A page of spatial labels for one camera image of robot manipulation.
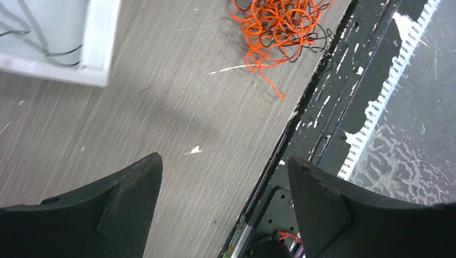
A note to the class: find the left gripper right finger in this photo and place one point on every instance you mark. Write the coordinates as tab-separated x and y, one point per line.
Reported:
337	218

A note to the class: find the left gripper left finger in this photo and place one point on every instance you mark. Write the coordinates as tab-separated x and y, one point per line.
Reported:
110	217

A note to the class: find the grey plastic bin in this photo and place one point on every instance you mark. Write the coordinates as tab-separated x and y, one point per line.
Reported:
66	41

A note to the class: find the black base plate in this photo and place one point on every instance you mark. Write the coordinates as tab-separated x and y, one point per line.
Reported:
338	110

